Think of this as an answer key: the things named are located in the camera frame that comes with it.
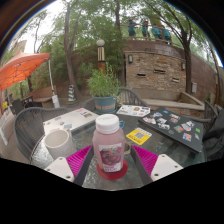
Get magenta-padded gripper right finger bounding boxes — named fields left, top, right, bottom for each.
left=129, top=144, right=184, bottom=186

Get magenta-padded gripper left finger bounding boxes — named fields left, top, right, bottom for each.
left=44, top=145, right=95, bottom=187

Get pink juice bottle white cap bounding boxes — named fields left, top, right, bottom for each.
left=92, top=113, right=126, bottom=174

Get white ceramic cup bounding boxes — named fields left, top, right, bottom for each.
left=43, top=129, right=78, bottom=160

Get black laptop with stickers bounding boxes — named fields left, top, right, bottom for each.
left=138, top=106, right=205, bottom=154

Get yellow card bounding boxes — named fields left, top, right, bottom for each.
left=125, top=127, right=153, bottom=146

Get silver laptop with stickers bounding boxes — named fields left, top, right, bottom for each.
left=42, top=107, right=100, bottom=136

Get white sticker sheet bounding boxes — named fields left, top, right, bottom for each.
left=115, top=104, right=152, bottom=118

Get blue yellow striped cone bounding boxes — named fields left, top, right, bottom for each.
left=67, top=84, right=77, bottom=103

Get wooden bench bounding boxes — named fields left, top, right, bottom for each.
left=28, top=86, right=54, bottom=103

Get green plant in teal pot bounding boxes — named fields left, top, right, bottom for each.
left=86, top=63, right=122, bottom=114

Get leaning tree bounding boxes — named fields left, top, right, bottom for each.
left=49, top=0, right=118, bottom=101

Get orange canopy with white pole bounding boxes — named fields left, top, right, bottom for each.
left=0, top=50, right=61, bottom=109

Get small brown ring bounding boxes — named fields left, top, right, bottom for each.
left=123, top=141, right=133, bottom=155

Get tree beside stone wall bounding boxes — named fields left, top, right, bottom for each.
left=146, top=0, right=214, bottom=95

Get striped lamp post white globe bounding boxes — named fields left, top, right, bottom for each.
left=95, top=39, right=107, bottom=73

